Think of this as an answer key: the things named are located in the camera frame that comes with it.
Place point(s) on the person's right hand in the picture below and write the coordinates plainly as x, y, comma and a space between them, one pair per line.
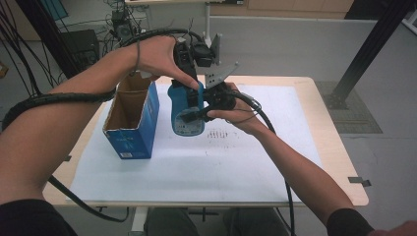
244, 114

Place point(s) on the person's black sleeve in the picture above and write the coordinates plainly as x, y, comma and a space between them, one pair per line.
349, 224
32, 219

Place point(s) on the white table mat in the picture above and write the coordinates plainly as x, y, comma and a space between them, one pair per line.
196, 170

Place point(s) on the person's black left sleeve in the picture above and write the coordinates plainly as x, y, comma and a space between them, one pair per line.
32, 219

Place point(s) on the person's left leg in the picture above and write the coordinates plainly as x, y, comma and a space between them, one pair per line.
170, 223

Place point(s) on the teal panel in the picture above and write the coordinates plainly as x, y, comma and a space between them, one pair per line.
54, 8

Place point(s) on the person's left hand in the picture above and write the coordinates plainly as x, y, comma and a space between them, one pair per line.
157, 55

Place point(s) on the blue cardboard box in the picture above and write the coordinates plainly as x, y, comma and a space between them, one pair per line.
131, 141

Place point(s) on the wooden cabinet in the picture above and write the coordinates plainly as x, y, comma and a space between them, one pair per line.
295, 6

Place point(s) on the white desk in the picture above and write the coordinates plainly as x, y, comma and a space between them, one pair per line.
207, 19

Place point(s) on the black computer tower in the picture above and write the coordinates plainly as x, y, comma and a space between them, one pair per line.
124, 29

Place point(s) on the person's leg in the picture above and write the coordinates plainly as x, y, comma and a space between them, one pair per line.
255, 223
170, 223

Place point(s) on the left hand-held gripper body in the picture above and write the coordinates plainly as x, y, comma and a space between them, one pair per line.
187, 55

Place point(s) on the black wrist band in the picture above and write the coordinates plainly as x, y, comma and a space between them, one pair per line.
138, 55

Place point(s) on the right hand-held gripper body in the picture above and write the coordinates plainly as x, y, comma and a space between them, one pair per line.
219, 96

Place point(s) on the person's black right sleeve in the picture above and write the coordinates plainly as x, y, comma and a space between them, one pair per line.
349, 224

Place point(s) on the grey floor mat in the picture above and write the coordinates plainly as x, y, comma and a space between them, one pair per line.
360, 121

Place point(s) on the grey table bracket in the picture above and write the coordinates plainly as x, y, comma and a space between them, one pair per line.
359, 181
68, 158

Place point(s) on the person's right leg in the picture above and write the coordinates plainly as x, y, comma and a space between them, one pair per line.
255, 223

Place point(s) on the black metal frame post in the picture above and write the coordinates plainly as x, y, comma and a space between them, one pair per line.
370, 46
42, 29

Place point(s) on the blue bottle with white cap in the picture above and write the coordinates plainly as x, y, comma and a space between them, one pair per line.
178, 101

